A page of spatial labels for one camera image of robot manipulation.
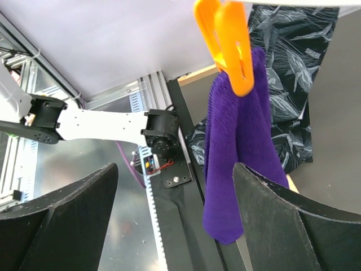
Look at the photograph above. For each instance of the white round clip hanger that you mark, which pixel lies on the white round clip hanger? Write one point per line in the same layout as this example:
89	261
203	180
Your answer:
310	3

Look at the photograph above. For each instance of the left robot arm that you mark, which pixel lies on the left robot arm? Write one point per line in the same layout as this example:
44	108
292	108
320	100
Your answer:
50	120

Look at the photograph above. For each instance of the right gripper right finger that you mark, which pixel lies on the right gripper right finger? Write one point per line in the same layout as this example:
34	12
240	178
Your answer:
285	230

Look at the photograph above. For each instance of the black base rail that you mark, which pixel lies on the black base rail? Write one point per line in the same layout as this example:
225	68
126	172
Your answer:
175	195

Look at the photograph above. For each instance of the orange clip holding purple sock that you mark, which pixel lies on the orange clip holding purple sock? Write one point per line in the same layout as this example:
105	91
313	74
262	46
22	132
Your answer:
224	28

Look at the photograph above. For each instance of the dark shark print cloth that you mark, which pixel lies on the dark shark print cloth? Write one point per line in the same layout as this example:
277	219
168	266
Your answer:
295	40

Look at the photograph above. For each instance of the purple sock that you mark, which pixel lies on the purple sock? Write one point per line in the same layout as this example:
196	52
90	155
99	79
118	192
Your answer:
238	130

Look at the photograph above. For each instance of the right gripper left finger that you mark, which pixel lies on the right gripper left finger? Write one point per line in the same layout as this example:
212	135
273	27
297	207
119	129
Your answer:
61	230

